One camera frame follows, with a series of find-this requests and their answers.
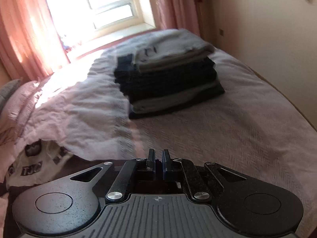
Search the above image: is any pink curtain left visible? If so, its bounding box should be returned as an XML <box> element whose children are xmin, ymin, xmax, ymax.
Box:
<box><xmin>1</xmin><ymin>0</ymin><xmax>69</xmax><ymax>82</ymax></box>

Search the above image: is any pink curtain right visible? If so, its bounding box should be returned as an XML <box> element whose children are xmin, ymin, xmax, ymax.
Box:
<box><xmin>150</xmin><ymin>0</ymin><xmax>201</xmax><ymax>36</ymax></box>

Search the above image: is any grey folded sweater on stack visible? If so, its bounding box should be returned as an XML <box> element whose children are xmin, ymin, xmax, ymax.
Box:
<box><xmin>133</xmin><ymin>29</ymin><xmax>214</xmax><ymax>73</ymax></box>

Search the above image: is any grey knit pillow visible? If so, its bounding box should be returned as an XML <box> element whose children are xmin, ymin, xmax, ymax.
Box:
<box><xmin>0</xmin><ymin>79</ymin><xmax>21</xmax><ymax>112</ymax></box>

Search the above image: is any dark folded clothes stack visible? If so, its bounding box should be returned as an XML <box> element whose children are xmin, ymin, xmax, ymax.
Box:
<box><xmin>114</xmin><ymin>54</ymin><xmax>225</xmax><ymax>119</ymax></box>

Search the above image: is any pink bedspread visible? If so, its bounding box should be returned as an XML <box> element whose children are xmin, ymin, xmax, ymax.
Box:
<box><xmin>1</xmin><ymin>36</ymin><xmax>316</xmax><ymax>237</ymax></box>

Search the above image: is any white framed window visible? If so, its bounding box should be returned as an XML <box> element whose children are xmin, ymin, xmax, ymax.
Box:
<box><xmin>40</xmin><ymin>0</ymin><xmax>157</xmax><ymax>39</ymax></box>

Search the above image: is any pink curtain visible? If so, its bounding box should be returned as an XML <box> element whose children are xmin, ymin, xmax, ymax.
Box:
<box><xmin>150</xmin><ymin>0</ymin><xmax>201</xmax><ymax>36</ymax></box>
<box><xmin>1</xmin><ymin>0</ymin><xmax>69</xmax><ymax>82</ymax></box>

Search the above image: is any maroon and beige knit sweater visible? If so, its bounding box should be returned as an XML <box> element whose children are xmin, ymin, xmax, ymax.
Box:
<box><xmin>1</xmin><ymin>137</ymin><xmax>136</xmax><ymax>210</ymax></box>

